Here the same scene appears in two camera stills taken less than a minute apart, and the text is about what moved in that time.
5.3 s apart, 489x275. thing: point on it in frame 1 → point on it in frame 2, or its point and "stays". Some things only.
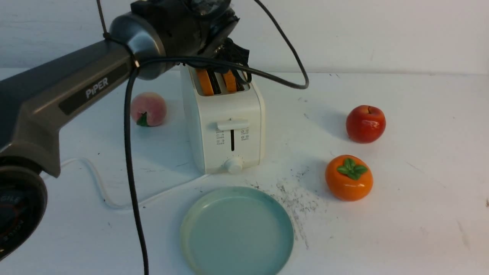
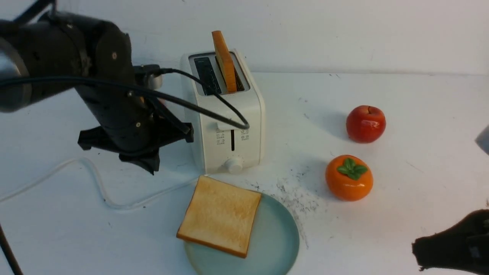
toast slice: [205, 82] → [221, 215]
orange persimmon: [349, 178] stays
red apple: [365, 124] stays
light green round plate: [236, 230] stays
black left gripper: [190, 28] → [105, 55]
